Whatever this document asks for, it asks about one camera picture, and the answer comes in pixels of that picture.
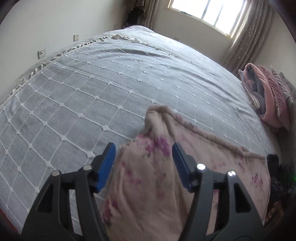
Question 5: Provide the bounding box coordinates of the plaid pillow under quilt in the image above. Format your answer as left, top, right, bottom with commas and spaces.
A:
238, 69, 261, 114

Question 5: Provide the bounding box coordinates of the grey patterned left curtain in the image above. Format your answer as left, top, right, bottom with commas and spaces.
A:
125, 0, 160, 29

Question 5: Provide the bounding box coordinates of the grey patterned curtain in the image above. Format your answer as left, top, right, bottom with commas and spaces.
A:
125, 0, 160, 29
221, 1, 274, 76

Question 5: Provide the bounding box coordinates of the grey patterned right curtain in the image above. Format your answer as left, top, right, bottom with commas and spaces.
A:
221, 1, 274, 76

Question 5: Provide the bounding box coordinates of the grey grid bedspread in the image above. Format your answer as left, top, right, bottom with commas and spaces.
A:
1, 26, 281, 231

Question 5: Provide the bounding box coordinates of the bright window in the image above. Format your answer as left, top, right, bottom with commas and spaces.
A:
168, 0, 247, 38

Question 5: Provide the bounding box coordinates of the black garment on bed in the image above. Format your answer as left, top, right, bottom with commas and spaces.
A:
265, 154, 295, 223

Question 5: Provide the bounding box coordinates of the grey pink pillow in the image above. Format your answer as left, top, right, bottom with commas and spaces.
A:
271, 66, 295, 118

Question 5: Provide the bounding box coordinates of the grey quilted headboard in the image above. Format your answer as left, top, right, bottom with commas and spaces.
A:
280, 72, 295, 150

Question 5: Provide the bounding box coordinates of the white wall socket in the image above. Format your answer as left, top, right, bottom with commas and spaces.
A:
38, 48, 46, 59
73, 34, 79, 42

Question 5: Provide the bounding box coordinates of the pink velvet pillow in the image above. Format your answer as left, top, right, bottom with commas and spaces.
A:
258, 65, 290, 130

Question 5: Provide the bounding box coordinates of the pink floral padded jacket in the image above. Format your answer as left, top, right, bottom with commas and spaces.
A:
100, 105, 270, 240

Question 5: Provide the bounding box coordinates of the pink grey folded quilt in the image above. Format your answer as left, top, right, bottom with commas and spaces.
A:
238, 62, 284, 128

